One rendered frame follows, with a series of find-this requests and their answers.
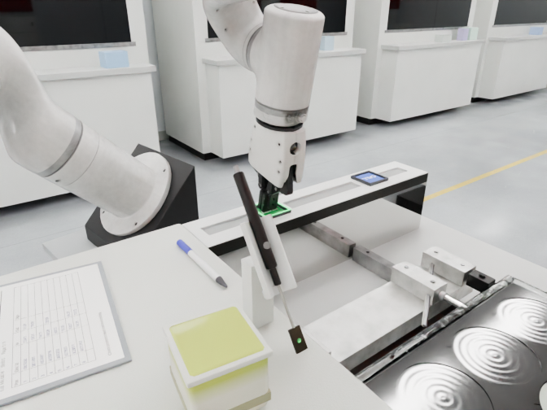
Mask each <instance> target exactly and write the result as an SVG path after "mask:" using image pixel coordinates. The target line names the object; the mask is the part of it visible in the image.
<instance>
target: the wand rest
mask: <svg viewBox="0 0 547 410"><path fill-rule="evenodd" d="M260 219H261V222H262V224H263V226H264V229H265V232H266V235H267V238H268V240H269V243H270V246H271V249H272V252H273V255H274V258H275V260H276V262H277V267H275V268H276V269H277V271H278V275H279V278H280V280H281V285H280V286H281V289H282V292H284V291H286V290H290V289H293V288H296V287H297V285H296V282H295V278H294V276H293V273H292V271H291V266H290V265H289V262H288V259H287V256H286V253H285V251H284V248H283V245H282V242H281V239H280V237H279V234H278V231H277V228H276V225H275V223H274V219H273V217H272V215H271V214H268V215H267V216H262V217H261V218H260ZM240 227H241V230H242V231H243V236H244V238H245V241H246V244H247V247H248V250H249V252H250V256H248V257H246V258H243V259H241V263H242V284H243V310H244V312H245V313H246V314H247V316H248V318H249V319H250V320H251V322H252V324H253V325H254V326H255V327H256V328H257V329H258V328H260V327H261V326H263V325H266V324H268V323H269V322H271V321H273V320H274V296H275V295H277V294H280V293H279V290H278V287H277V286H274V282H273V279H272V277H271V275H270V272H269V270H268V269H266V267H265V263H264V261H263V259H262V256H261V253H260V250H259V247H258V245H257V242H256V239H255V236H254V233H253V231H252V227H251V225H250V222H249V221H248V222H243V223H242V224H240Z"/></svg>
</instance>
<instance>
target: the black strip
mask: <svg viewBox="0 0 547 410"><path fill-rule="evenodd" d="M427 178H428V173H426V174H423V175H421V176H418V177H414V178H411V179H408V180H406V181H402V182H399V183H396V184H394V185H390V186H388V187H385V188H382V189H380V190H376V191H373V192H370V193H368V194H363V195H361V196H358V197H355V198H352V199H349V200H347V201H344V202H341V203H337V204H335V205H332V206H329V207H325V208H323V209H320V210H318V211H315V212H311V213H309V214H306V215H303V216H299V217H296V218H294V219H291V220H287V221H285V222H282V223H280V224H277V225H276V228H277V231H278V234H281V233H285V232H288V231H290V230H293V229H297V228H299V227H301V226H304V225H308V224H311V223H313V222H315V221H318V220H322V219H324V218H327V217H329V216H333V215H335V214H338V213H340V212H344V211H347V210H349V209H352V208H354V207H358V206H360V205H363V204H366V203H369V202H372V201H374V200H377V199H379V198H383V197H386V196H388V195H390V194H394V193H397V192H399V191H402V190H406V189H408V188H410V187H413V186H416V185H420V184H422V183H424V182H427ZM245 246H247V244H246V241H245V238H244V236H242V237H239V238H235V239H232V240H229V241H227V242H223V243H220V244H217V245H215V246H211V247H208V249H209V250H210V251H212V252H213V253H214V254H215V255H216V256H220V255H224V254H226V253H229V252H231V251H236V250H238V249H240V248H243V247H245Z"/></svg>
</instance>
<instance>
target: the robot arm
mask: <svg viewBox="0 0 547 410"><path fill-rule="evenodd" d="M202 1H203V10H204V12H205V15H206V16H207V19H208V21H209V23H210V25H211V26H212V28H213V30H214V31H215V33H216V34H217V36H218V37H219V39H220V40H221V42H222V44H223V45H224V47H225V48H226V49H227V50H228V52H229V53H230V54H231V56H232V57H233V58H234V59H235V60H236V61H237V62H238V63H239V64H240V65H242V66H243V67H245V68H246V69H247V70H249V71H251V72H254V73H255V75H256V96H255V104H254V115H255V116H256V117H255V120H254V123H253V127H252V134H251V139H250V145H249V152H248V160H249V163H250V165H251V166H252V167H253V168H254V169H255V171H256V172H257V176H258V186H259V188H260V189H261V190H260V194H259V201H258V208H259V209H261V211H262V212H268V211H271V210H273V209H276V208H277V205H278V196H279V193H280V192H281V194H284V195H289V194H293V181H294V182H296V183H300V182H301V179H302V176H303V171H304V158H305V147H306V135H305V128H304V127H303V123H304V122H305V121H306V120H307V117H308V112H309V104H310V99H311V94H312V89H313V81H314V77H315V71H316V67H317V59H318V54H319V49H320V45H321V39H322V31H323V27H324V22H325V16H324V15H323V14H322V13H321V12H320V11H318V10H316V9H313V8H311V7H306V6H301V5H297V4H290V3H274V4H270V5H268V6H267V7H266V8H265V9H264V14H262V12H261V10H260V7H259V5H258V3H257V0H202ZM0 134H1V137H2V141H3V144H4V146H5V149H6V151H7V154H8V155H9V156H10V158H11V159H12V160H13V161H14V162H16V163H17V164H18V165H20V166H21V167H23V168H25V169H27V170H29V171H30V172H33V173H35V174H37V175H38V176H40V177H42V178H44V179H46V180H48V181H50V182H52V183H54V184H56V185H57V186H59V187H61V188H63V189H65V190H67V191H69V192H71V193H73V194H75V195H76V196H78V197H80V198H83V199H84V200H86V201H88V202H90V203H92V204H93V205H95V206H97V207H100V208H101V209H100V218H101V222H102V224H103V227H104V228H105V230H106V231H108V232H109V233H112V234H114V235H116V236H126V235H130V234H132V233H135V232H137V231H139V230H140V229H141V228H143V227H144V226H145V225H147V224H148V223H149V222H150V221H151V220H152V219H153V218H154V217H155V215H156V214H157V212H158V211H159V210H160V209H161V207H162V205H163V204H164V201H165V199H166V197H167V195H168V191H169V188H170V184H171V179H172V173H171V168H170V166H169V163H168V161H167V160H166V159H165V158H164V157H163V156H161V155H159V154H157V153H153V152H148V153H144V154H141V155H138V156H136V157H133V156H132V155H130V154H129V153H127V152H126V151H124V150H122V149H121V148H119V147H118V146H117V145H116V144H114V143H113V142H111V141H109V140H108V139H106V138H105V137H104V136H103V135H101V134H100V133H98V132H96V131H95V130H93V129H92V128H91V127H89V126H88V125H86V124H85V123H83V122H82V121H80V120H79V119H77V118H76V117H75V116H73V115H72V114H70V113H69V112H67V111H65V110H64V109H63V108H62V107H60V106H59V105H58V104H56V103H55V102H54V101H53V100H52V99H51V97H50V96H49V95H48V93H47V92H46V90H45V89H44V87H43V85H42V83H41V82H40V80H39V78H38V77H37V74H36V73H35V71H34V70H33V67H32V66H31V64H30V62H29V61H28V59H27V58H26V56H25V55H24V53H23V51H22V50H21V49H20V47H19V46H18V45H17V43H16V42H15V41H14V39H13V38H12V37H11V36H10V35H9V34H8V33H7V32H6V31H5V30H4V29H3V28H1V27H0Z"/></svg>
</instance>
